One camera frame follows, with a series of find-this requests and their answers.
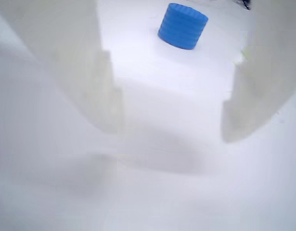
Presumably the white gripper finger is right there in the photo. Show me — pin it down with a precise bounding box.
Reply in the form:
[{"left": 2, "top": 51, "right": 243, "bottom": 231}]
[
  {"left": 220, "top": 0, "right": 296, "bottom": 143},
  {"left": 0, "top": 0, "right": 126, "bottom": 135}
]

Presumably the blue ribbed cylinder block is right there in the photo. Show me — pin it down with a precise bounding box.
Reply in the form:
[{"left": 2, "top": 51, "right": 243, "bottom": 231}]
[{"left": 157, "top": 2, "right": 209, "bottom": 51}]

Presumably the black background object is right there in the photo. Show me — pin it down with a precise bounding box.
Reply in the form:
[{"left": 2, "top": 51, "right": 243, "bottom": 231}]
[{"left": 233, "top": 0, "right": 252, "bottom": 11}]

